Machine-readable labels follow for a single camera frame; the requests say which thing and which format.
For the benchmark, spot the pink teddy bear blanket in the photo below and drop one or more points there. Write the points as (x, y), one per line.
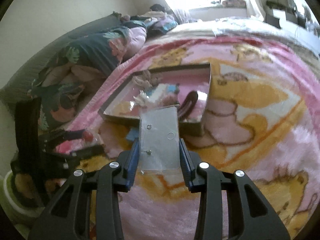
(261, 115)

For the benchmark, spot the small blue box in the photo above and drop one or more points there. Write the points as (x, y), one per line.
(132, 134)

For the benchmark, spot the brown banana hair clip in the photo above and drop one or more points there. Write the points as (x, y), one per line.
(187, 106)

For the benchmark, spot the shallow cardboard tray box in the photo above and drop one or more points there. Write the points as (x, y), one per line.
(176, 83)

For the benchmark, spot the dark floral quilt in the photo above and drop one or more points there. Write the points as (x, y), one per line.
(78, 70)

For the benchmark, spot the stud earrings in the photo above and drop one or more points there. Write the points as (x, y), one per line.
(159, 151)

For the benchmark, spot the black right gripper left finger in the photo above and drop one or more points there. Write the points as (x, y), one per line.
(67, 215)

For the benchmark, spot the purple blue pillow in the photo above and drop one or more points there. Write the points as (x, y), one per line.
(161, 25)

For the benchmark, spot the polka dot bow hair clip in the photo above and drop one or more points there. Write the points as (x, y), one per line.
(146, 81)

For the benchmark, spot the white pearl hair clip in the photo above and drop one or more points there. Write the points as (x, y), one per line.
(142, 99)

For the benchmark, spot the red earrings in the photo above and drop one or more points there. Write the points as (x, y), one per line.
(71, 141)

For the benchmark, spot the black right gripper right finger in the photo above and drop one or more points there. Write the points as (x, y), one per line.
(250, 214)

